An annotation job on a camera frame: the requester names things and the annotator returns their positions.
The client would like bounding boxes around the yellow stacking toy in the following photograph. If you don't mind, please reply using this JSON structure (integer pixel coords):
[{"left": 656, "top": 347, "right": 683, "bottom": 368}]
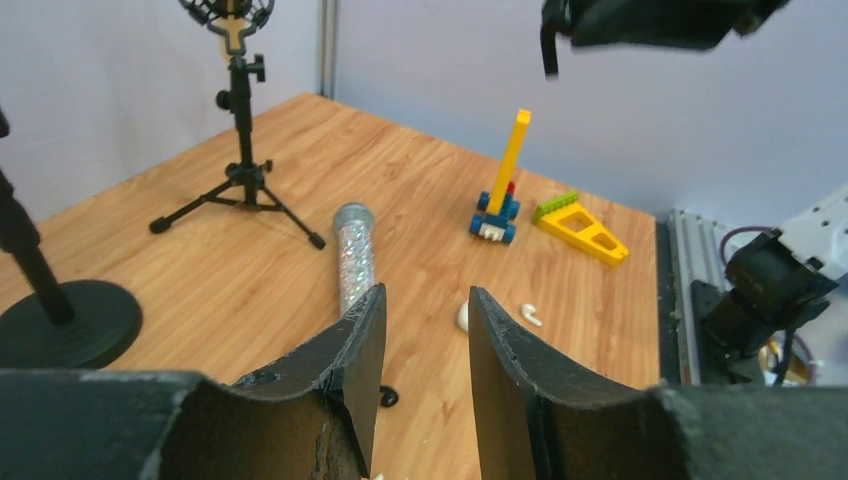
[{"left": 486, "top": 109, "right": 532, "bottom": 215}]

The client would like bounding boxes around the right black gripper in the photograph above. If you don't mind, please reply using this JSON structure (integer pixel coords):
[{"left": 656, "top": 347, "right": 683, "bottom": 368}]
[{"left": 539, "top": 0, "right": 789, "bottom": 79}]

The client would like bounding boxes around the white earbud right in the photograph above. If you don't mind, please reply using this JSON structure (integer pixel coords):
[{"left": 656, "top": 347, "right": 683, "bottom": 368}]
[{"left": 520, "top": 303, "right": 543, "bottom": 327}]

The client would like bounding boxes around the black tripod mic stand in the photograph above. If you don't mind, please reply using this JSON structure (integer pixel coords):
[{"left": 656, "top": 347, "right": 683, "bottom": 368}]
[{"left": 148, "top": 52, "right": 327, "bottom": 252}]

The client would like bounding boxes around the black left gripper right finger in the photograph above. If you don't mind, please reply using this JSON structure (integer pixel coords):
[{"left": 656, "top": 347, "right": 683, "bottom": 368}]
[{"left": 469, "top": 286, "right": 847, "bottom": 479}]

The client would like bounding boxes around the black earbud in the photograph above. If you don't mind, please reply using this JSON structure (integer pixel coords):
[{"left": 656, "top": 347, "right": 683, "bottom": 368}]
[{"left": 379, "top": 385, "right": 399, "bottom": 408}]

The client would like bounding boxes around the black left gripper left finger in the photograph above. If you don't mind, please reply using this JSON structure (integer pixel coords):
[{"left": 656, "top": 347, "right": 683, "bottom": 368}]
[{"left": 1, "top": 284, "right": 387, "bottom": 479}]

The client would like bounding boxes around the white earbud charging case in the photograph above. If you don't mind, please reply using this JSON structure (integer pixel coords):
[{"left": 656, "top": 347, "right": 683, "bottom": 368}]
[{"left": 456, "top": 301, "right": 469, "bottom": 333}]

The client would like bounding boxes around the silver glitter microphone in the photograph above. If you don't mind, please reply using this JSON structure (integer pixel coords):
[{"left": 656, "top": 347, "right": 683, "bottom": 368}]
[{"left": 333, "top": 202, "right": 377, "bottom": 315}]

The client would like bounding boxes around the yellow plastic triangle toy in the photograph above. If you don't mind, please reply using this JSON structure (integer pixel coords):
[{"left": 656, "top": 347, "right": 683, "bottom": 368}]
[{"left": 531, "top": 192, "right": 629, "bottom": 267}]

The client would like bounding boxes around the blue toy car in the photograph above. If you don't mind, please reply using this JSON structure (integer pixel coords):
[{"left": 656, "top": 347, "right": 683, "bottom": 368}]
[{"left": 469, "top": 181, "right": 521, "bottom": 244}]

